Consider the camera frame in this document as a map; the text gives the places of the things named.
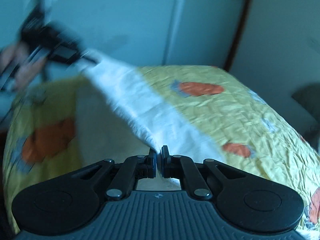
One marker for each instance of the yellow patterned bedspread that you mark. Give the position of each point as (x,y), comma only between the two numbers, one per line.
(42,143)

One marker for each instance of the dark object at wall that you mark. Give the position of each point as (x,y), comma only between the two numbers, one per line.
(307,109)

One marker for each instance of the white sliding wardrobe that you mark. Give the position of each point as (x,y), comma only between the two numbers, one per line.
(139,32)

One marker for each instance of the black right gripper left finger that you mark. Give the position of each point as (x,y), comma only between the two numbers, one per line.
(147,165)

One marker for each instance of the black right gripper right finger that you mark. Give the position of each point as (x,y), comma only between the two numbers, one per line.
(170,164)

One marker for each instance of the white textured pants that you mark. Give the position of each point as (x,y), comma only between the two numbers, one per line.
(119,115)

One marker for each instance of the person's left hand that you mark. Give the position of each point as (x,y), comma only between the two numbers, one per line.
(17,54)

